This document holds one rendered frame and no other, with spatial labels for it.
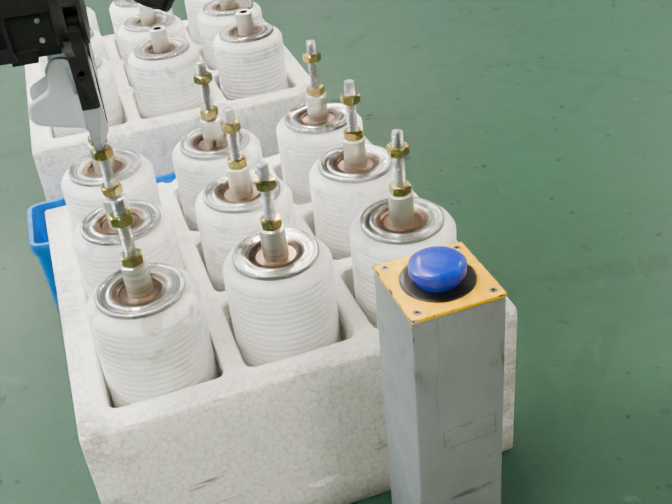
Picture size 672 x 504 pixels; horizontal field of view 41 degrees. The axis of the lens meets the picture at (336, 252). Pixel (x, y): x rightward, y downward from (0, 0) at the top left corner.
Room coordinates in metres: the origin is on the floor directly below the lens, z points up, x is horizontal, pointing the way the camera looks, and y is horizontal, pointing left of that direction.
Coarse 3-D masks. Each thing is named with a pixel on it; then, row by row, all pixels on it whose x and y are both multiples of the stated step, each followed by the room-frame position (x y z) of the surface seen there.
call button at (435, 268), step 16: (416, 256) 0.50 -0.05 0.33; (432, 256) 0.50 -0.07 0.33; (448, 256) 0.50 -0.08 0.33; (464, 256) 0.50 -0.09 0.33; (416, 272) 0.48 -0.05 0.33; (432, 272) 0.48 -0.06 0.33; (448, 272) 0.48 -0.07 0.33; (464, 272) 0.48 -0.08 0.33; (432, 288) 0.48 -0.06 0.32; (448, 288) 0.48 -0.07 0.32
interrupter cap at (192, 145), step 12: (192, 132) 0.89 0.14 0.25; (240, 132) 0.88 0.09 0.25; (180, 144) 0.86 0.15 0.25; (192, 144) 0.86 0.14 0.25; (204, 144) 0.86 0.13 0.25; (228, 144) 0.86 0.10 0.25; (240, 144) 0.85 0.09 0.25; (192, 156) 0.83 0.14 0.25; (204, 156) 0.83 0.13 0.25; (216, 156) 0.83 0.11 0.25
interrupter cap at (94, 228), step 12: (132, 204) 0.75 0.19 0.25; (144, 204) 0.74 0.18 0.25; (96, 216) 0.73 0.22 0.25; (144, 216) 0.72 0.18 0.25; (156, 216) 0.72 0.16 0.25; (84, 228) 0.71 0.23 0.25; (96, 228) 0.71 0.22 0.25; (108, 228) 0.71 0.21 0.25; (132, 228) 0.70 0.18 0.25; (144, 228) 0.70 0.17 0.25; (96, 240) 0.68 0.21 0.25; (108, 240) 0.68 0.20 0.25; (120, 240) 0.68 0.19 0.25
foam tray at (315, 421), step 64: (64, 256) 0.78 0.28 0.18; (192, 256) 0.76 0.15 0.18; (64, 320) 0.67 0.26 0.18; (512, 320) 0.61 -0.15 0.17; (256, 384) 0.55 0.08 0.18; (320, 384) 0.56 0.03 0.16; (512, 384) 0.62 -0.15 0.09; (128, 448) 0.52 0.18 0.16; (192, 448) 0.53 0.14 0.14; (256, 448) 0.55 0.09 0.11; (320, 448) 0.56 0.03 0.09; (384, 448) 0.58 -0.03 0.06
